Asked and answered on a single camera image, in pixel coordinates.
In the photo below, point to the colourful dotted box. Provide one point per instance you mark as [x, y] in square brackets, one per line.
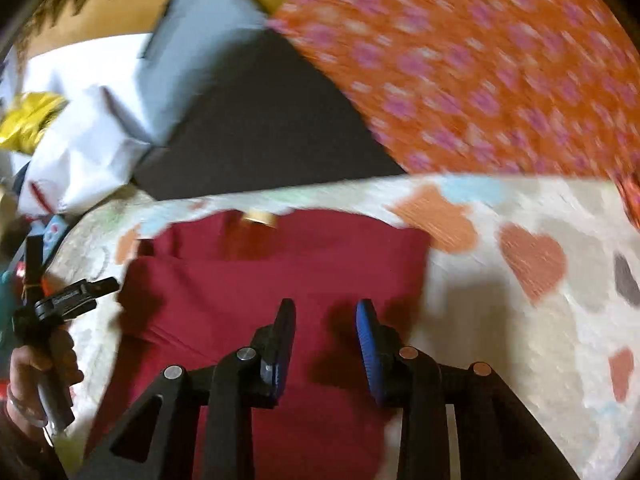
[54, 232]

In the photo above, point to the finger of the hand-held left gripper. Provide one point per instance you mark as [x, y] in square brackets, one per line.
[97, 288]

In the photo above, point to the grey bag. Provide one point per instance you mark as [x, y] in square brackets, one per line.
[200, 50]

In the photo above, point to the orange floral blanket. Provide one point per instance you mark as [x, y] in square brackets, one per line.
[475, 60]

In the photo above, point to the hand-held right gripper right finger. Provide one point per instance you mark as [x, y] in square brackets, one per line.
[367, 345]

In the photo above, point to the dark red garment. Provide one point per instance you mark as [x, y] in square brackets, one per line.
[300, 270]

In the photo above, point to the black cushion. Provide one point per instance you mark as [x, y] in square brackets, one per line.
[260, 125]

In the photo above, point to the white board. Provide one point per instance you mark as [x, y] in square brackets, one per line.
[75, 65]

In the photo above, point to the heart print quilt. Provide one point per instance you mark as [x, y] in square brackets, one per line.
[500, 360]

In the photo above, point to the teal cloth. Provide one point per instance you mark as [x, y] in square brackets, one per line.
[10, 300]

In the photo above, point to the person's left forearm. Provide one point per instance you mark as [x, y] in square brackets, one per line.
[20, 452]

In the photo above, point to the yellow plastic bag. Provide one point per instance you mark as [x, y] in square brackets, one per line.
[25, 125]

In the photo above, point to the person's left hand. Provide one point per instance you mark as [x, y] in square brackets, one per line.
[22, 375]

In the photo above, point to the white paper bag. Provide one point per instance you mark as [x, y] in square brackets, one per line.
[85, 150]

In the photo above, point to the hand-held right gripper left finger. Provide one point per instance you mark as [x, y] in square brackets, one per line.
[282, 340]

